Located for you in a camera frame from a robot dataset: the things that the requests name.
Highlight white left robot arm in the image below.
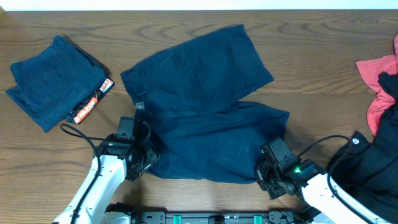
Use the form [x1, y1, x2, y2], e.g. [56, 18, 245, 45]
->
[53, 134, 160, 223]

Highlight folded navy shorts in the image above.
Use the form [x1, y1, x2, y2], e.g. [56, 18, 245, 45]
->
[6, 35, 106, 133]

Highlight red garment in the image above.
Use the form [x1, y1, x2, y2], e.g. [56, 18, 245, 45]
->
[356, 35, 397, 136]

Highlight black garment with logo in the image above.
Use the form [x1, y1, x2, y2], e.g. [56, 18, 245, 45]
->
[326, 72, 397, 223]

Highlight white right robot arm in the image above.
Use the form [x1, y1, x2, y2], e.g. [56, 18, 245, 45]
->
[255, 159, 388, 223]

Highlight navy blue shorts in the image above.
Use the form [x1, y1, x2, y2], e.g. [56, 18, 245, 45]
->
[121, 25, 289, 184]

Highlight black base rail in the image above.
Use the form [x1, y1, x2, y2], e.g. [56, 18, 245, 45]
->
[101, 202, 320, 224]

